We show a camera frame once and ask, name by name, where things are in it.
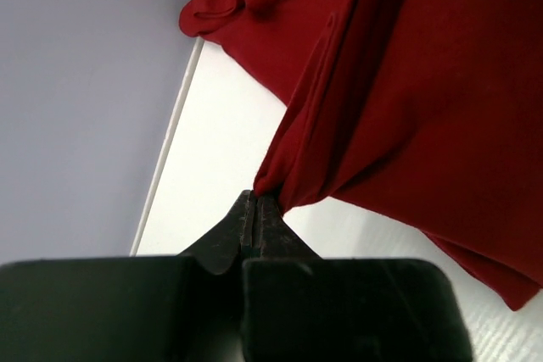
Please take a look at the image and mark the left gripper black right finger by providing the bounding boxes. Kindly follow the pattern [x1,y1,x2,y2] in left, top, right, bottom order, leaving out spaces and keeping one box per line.
[242,197,473,361]

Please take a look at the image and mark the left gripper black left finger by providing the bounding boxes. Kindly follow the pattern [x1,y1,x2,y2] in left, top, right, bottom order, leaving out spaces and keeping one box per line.
[1,192,255,361]

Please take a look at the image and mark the dark red t shirt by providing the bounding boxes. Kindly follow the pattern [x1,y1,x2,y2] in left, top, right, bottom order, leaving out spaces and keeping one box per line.
[179,0,542,310]

